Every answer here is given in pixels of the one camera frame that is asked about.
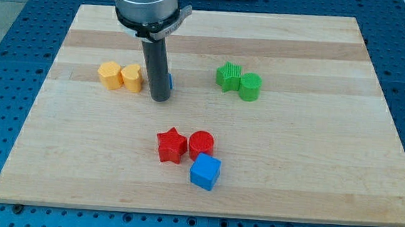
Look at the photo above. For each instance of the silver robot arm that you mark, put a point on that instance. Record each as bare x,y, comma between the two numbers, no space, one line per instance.
151,21

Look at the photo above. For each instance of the green star block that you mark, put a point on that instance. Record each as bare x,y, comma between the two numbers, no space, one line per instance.
228,77

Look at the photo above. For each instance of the wooden board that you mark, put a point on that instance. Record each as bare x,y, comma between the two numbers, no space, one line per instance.
318,146

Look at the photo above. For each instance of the yellow heart block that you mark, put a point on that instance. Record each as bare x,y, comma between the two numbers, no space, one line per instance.
132,78

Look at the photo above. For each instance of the small blue block behind rod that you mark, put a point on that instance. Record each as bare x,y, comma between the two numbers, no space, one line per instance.
171,81

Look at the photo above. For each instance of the red cylinder block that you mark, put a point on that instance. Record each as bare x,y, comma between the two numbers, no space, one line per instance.
200,142

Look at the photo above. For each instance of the red star block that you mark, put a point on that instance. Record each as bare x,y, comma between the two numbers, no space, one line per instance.
171,146

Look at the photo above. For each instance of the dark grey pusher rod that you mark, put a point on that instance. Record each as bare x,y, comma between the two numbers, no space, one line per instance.
156,64

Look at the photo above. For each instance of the blue cube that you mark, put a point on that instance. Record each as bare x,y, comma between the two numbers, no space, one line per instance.
205,171

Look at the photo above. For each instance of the green cylinder block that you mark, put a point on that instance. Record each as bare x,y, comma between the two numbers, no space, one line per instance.
250,86

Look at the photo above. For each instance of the yellow hexagon block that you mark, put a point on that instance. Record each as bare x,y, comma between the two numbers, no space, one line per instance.
109,74

